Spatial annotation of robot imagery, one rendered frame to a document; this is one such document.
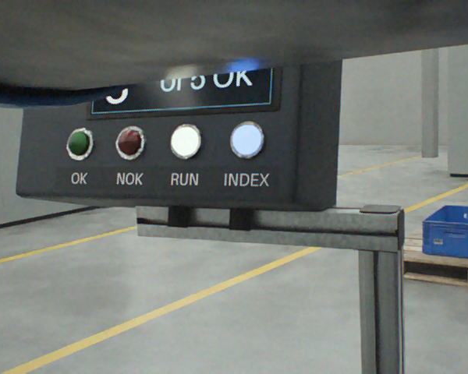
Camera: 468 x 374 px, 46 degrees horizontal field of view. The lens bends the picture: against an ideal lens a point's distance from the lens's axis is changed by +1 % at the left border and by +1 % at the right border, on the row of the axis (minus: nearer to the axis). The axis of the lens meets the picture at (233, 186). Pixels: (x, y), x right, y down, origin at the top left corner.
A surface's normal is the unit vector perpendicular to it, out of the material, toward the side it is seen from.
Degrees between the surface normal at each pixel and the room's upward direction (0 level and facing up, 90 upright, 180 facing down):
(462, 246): 90
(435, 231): 90
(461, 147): 90
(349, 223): 90
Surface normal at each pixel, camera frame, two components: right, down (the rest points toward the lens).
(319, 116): 0.90, 0.01
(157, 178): -0.43, -0.11
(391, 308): -0.43, 0.15
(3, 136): 0.76, 0.05
